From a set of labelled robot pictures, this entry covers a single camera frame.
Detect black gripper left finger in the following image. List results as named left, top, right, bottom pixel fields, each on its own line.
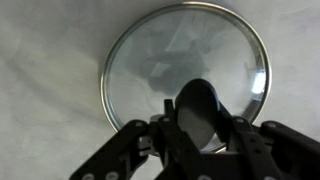
left=69, top=100, right=200, bottom=180

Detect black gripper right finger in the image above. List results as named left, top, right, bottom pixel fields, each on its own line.
left=218, top=105, right=320, bottom=180

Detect glass pot lid black knob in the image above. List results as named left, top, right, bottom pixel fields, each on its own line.
left=100, top=1, right=272, bottom=154

